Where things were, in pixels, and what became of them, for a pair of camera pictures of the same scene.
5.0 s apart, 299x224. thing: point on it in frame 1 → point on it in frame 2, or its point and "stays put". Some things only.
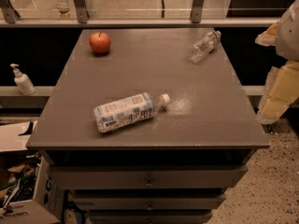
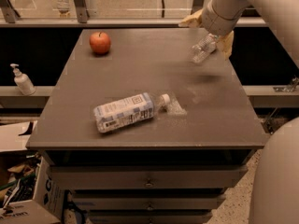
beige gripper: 290,36 → 214,21
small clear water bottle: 204,47 stays put
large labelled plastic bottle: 128,111 stays put
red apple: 100,43 stays put
